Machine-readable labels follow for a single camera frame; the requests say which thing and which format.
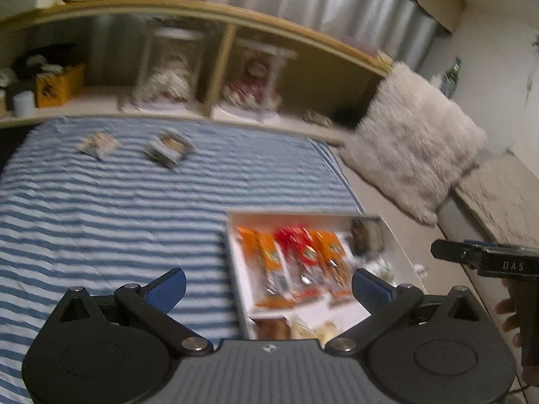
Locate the clear green white candy packet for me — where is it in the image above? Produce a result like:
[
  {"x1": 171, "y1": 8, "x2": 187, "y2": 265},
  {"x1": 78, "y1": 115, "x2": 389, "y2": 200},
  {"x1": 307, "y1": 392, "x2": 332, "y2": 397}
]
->
[{"x1": 363, "y1": 256, "x2": 395, "y2": 287}]

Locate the clear white pastry packet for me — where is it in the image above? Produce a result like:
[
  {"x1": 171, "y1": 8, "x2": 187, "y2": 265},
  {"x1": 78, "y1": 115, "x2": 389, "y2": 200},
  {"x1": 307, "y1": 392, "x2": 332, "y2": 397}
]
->
[{"x1": 144, "y1": 129, "x2": 196, "y2": 169}]

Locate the grey curtain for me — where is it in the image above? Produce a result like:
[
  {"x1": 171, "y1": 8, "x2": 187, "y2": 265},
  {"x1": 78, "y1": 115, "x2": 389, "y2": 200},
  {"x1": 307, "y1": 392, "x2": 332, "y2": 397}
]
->
[{"x1": 89, "y1": 0, "x2": 448, "y2": 72}]

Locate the person right hand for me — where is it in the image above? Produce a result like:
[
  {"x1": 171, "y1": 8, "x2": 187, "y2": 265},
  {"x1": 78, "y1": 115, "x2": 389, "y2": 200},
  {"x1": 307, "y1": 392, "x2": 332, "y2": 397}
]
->
[{"x1": 494, "y1": 300, "x2": 539, "y2": 388}]

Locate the white doll display case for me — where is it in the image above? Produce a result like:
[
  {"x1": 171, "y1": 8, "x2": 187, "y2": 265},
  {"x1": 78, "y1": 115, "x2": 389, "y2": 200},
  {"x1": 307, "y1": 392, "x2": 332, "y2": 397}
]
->
[{"x1": 132, "y1": 27, "x2": 204, "y2": 110}]

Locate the black gold snack packet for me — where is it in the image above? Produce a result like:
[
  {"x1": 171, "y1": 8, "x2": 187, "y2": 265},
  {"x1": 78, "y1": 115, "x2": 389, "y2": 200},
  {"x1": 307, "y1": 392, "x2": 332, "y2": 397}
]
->
[{"x1": 351, "y1": 216, "x2": 385, "y2": 260}]

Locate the orange snack packet with barcode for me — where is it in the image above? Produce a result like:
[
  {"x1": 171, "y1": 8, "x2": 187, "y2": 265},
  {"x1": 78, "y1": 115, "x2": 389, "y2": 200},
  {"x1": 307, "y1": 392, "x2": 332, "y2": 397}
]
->
[{"x1": 237, "y1": 227, "x2": 296, "y2": 309}]

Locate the red snack packet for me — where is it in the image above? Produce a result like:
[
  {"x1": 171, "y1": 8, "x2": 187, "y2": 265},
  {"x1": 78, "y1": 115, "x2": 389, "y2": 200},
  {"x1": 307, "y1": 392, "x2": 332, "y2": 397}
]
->
[{"x1": 273, "y1": 226, "x2": 324, "y2": 304}]

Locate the grey textured cushion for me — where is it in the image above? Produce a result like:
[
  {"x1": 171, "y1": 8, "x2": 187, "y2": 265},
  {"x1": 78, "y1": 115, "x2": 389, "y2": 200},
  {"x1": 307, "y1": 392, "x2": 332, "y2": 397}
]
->
[{"x1": 455, "y1": 154, "x2": 538, "y2": 248}]

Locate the wooden headboard shelf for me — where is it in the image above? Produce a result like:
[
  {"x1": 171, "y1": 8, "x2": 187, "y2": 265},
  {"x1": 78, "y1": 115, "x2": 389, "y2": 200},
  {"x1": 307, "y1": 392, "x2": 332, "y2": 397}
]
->
[{"x1": 1, "y1": 0, "x2": 392, "y2": 145}]

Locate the green glass bottle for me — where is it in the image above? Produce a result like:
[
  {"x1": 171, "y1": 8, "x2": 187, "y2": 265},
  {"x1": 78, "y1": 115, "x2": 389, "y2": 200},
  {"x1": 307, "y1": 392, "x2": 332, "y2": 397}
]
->
[{"x1": 439, "y1": 57, "x2": 462, "y2": 99}]

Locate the brown chocolate snack packet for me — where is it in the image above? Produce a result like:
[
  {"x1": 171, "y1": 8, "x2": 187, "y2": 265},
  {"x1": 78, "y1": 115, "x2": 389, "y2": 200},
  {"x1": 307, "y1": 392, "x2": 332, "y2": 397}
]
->
[{"x1": 252, "y1": 317, "x2": 291, "y2": 340}]

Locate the red doll display case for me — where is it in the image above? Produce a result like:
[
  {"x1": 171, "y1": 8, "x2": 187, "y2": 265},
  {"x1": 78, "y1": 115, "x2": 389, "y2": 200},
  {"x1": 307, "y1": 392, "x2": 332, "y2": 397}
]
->
[{"x1": 218, "y1": 37, "x2": 298, "y2": 121}]

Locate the blue white striped blanket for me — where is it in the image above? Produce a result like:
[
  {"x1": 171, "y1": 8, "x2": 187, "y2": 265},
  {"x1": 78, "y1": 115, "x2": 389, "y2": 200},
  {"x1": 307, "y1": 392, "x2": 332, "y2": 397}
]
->
[{"x1": 1, "y1": 118, "x2": 361, "y2": 403}]

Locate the orange snack packet with sticks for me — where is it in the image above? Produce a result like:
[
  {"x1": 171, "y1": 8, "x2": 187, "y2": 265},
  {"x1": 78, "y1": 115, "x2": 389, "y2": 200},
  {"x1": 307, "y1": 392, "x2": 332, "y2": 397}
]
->
[{"x1": 312, "y1": 231, "x2": 353, "y2": 305}]

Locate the fluffy white pillow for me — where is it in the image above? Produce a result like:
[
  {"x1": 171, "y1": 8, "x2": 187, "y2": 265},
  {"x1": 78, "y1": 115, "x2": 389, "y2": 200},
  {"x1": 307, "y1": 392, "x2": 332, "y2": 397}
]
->
[{"x1": 340, "y1": 63, "x2": 488, "y2": 225}]

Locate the white cardboard box tray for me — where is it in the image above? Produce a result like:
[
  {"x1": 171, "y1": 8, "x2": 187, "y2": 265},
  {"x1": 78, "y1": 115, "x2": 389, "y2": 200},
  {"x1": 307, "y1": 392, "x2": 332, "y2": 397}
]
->
[{"x1": 227, "y1": 210, "x2": 423, "y2": 343}]

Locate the white cylindrical cup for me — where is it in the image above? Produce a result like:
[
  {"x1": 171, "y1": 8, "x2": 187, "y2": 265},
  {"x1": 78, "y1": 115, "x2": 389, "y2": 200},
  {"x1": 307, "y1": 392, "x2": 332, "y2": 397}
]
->
[{"x1": 12, "y1": 90, "x2": 36, "y2": 119}]

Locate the yellow storage box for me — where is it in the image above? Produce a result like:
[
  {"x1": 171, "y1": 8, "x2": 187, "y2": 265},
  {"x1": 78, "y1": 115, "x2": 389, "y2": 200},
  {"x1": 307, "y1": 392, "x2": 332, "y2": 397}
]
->
[{"x1": 36, "y1": 63, "x2": 86, "y2": 108}]

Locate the cream yellow snack packet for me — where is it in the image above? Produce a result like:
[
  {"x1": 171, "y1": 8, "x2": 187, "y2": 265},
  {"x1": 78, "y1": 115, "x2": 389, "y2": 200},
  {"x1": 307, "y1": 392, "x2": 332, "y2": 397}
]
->
[{"x1": 290, "y1": 317, "x2": 341, "y2": 347}]

